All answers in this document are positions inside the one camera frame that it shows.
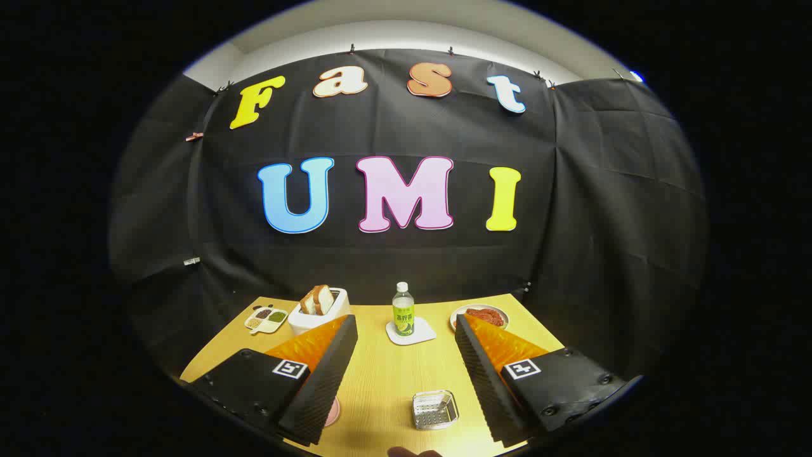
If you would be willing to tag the toast bread slice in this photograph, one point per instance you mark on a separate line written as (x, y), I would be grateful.
(307, 304)
(325, 299)

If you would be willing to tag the white oval food plate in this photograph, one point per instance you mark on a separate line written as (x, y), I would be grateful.
(495, 308)

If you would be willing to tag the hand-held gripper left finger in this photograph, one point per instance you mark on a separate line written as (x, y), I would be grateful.
(320, 387)

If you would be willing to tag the green label drink bottle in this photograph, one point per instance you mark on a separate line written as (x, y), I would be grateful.
(403, 314)

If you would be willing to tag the white divided condiment dish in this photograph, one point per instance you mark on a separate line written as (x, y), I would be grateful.
(266, 320)

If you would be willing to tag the brown meat slice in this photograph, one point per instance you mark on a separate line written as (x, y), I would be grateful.
(487, 316)

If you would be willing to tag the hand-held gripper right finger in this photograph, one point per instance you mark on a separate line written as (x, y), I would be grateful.
(488, 387)

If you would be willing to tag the white square coaster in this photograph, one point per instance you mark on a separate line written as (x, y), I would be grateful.
(424, 333)

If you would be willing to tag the pink round plate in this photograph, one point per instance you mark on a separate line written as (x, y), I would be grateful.
(333, 412)

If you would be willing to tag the white toaster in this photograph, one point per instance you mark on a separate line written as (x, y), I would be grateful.
(304, 324)

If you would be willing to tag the orange cloth clip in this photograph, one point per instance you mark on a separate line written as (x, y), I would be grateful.
(195, 136)

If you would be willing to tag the black backdrop cloth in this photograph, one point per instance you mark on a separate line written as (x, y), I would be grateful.
(380, 266)

